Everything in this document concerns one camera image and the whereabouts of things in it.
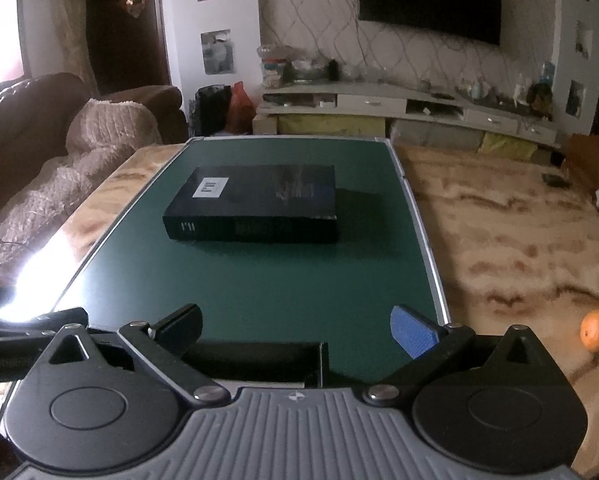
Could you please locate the brown leather sofa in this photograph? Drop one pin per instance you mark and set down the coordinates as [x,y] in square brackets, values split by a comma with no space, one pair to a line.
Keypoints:
[19,120]

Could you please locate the cluster of small ornaments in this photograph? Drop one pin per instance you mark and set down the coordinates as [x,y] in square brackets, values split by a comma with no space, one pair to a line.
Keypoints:
[484,90]

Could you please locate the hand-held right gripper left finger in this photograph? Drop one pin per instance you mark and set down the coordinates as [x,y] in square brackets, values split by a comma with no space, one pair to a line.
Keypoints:
[179,330]

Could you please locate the orange fruit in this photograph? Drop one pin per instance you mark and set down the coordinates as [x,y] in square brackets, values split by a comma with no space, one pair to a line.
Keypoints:
[595,331]

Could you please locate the green board with silver frame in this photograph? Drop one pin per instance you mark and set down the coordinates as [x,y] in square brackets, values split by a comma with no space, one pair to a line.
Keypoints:
[279,280]

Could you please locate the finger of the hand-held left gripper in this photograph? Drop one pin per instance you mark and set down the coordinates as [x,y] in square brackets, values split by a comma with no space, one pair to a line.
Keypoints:
[4,362]
[29,325]

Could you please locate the small dark remote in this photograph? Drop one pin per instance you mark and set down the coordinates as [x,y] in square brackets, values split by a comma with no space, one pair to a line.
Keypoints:
[553,178]

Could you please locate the long yellow cushion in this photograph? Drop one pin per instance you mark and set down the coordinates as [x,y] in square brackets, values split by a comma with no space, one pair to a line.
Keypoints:
[329,125]

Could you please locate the grey wall picture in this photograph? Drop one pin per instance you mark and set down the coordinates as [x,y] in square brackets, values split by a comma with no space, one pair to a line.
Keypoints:
[217,52]

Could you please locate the beige patterned curtain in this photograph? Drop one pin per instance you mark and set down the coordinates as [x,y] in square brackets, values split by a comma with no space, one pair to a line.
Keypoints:
[64,25]

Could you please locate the short yellow cushion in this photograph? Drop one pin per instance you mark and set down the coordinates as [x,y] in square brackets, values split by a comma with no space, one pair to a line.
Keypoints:
[507,146]

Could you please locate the black bin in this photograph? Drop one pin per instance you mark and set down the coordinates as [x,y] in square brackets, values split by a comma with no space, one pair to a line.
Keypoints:
[212,110]

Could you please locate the red bag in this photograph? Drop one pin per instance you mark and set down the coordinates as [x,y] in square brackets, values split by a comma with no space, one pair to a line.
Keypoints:
[239,110]

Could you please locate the cluster of jars and containers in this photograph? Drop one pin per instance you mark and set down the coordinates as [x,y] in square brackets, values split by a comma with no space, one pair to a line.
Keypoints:
[289,67]

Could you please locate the brown chair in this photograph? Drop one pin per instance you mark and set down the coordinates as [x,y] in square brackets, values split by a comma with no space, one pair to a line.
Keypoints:
[589,160]

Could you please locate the small framed wall picture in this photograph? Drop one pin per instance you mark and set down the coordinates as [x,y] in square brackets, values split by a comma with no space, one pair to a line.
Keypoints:
[575,99]
[583,40]

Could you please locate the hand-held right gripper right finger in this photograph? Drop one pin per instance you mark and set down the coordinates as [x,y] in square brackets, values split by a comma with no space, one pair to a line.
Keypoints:
[412,332]

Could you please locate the white television cabinet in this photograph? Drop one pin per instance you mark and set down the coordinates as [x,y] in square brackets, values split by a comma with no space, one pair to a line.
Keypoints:
[369,105]

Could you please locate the brown sofa with blanket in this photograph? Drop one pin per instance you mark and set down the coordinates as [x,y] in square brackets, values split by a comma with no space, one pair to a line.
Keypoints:
[94,135]

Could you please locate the dark wooden door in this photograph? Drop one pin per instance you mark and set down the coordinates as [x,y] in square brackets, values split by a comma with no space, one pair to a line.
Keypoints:
[119,50]

